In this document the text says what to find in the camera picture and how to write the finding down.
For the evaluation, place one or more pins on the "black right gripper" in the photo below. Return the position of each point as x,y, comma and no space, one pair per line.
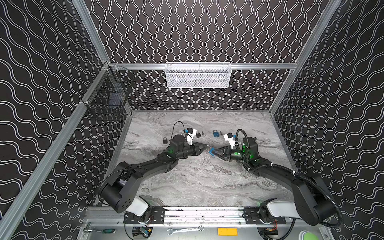
223,153

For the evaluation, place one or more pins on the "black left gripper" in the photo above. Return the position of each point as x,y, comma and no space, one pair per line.
194,149

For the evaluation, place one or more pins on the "blue padlock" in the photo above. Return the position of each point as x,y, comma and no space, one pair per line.
211,152
217,133

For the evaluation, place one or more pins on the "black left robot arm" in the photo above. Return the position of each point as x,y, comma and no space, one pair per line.
119,189

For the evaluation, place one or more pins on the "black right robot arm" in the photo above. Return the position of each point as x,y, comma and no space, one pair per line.
312,203

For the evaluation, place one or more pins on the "yellow label plate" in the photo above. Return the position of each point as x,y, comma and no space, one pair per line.
227,232

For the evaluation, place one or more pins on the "silver open-end wrench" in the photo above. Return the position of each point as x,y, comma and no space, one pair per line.
172,231

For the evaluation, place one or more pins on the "green round button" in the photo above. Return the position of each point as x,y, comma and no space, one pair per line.
306,235

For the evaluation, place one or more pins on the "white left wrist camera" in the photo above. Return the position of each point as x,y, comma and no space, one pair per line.
190,134

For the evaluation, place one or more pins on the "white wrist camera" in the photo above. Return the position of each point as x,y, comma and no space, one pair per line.
230,138
190,134

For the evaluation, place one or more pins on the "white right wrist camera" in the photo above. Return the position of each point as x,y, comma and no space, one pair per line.
230,138

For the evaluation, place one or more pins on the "white wire mesh basket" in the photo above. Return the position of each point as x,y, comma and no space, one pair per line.
195,75

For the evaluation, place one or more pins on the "black wire mesh basket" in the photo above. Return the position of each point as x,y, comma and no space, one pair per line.
106,99

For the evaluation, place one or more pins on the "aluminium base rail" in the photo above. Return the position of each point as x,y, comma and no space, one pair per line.
182,216

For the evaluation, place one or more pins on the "green handled screwdriver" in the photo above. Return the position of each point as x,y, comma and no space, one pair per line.
104,231

